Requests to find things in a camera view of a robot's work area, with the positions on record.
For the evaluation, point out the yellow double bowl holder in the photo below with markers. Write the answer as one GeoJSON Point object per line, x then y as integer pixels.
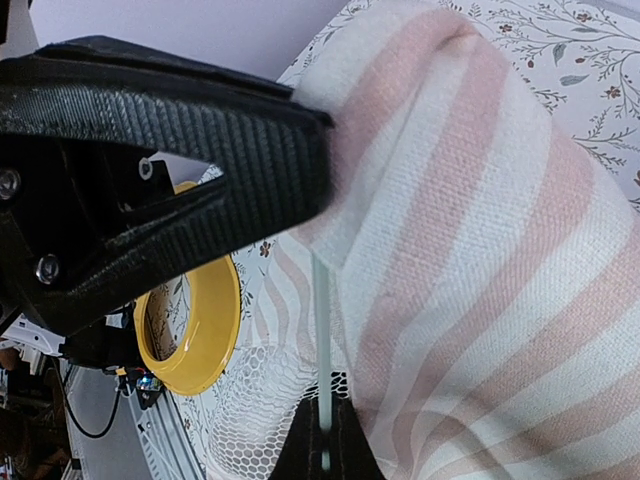
{"type": "Point", "coordinates": [211, 331]}

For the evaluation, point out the pink striped pet tent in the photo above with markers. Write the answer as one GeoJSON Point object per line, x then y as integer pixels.
{"type": "Point", "coordinates": [483, 274]}

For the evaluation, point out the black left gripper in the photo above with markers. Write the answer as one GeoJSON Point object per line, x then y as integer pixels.
{"type": "Point", "coordinates": [80, 232]}

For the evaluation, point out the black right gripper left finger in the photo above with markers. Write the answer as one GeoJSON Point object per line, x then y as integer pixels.
{"type": "Point", "coordinates": [300, 457]}

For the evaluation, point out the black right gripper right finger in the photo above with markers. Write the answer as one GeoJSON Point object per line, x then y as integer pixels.
{"type": "Point", "coordinates": [351, 457]}

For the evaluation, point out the white tent pole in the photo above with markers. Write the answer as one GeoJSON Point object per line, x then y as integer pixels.
{"type": "Point", "coordinates": [323, 350]}

